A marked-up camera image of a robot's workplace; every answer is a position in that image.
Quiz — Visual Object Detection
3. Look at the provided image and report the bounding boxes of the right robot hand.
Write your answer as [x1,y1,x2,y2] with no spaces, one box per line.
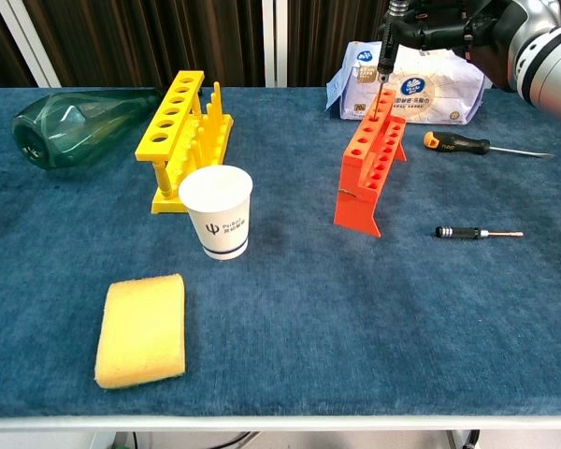
[378,0,561,91]

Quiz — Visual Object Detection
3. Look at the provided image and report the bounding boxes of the black precision screwdriver thin shaft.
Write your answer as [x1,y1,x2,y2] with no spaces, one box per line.
[371,0,403,119]

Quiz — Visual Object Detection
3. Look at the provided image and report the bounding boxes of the black precision screwdriver short shaft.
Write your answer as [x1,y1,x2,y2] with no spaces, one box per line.
[434,225,525,239]

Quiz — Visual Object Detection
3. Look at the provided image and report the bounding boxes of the white wet wipes pack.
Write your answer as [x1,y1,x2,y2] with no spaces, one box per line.
[325,40,488,126]

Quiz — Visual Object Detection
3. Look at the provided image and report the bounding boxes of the orange tool holder rack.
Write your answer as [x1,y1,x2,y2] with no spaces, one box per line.
[332,87,409,239]

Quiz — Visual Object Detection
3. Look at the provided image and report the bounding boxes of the blue table cloth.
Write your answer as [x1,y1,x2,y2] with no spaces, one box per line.
[0,86,561,419]

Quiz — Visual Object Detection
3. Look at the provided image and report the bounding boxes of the white paper cup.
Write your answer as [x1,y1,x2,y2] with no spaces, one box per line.
[178,165,254,262]

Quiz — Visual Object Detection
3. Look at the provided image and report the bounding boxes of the yellow plastic test tube rack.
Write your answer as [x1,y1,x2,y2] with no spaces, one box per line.
[135,69,235,215]

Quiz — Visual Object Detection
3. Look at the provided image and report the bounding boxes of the dark pleated curtain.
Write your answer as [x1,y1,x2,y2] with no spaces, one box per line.
[0,0,561,90]

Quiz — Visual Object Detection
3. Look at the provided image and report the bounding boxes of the green transparent spray bottle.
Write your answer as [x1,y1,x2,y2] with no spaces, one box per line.
[11,87,165,172]

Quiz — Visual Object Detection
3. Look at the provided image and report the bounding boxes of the yellow sponge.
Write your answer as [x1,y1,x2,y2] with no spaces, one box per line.
[93,273,187,390]

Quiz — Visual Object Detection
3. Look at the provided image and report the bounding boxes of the black orange handle screwdriver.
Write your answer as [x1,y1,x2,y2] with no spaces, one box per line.
[423,131,556,159]

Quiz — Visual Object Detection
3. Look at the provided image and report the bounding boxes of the white frame post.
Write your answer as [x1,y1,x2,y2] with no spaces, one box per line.
[261,0,289,89]
[0,0,62,89]

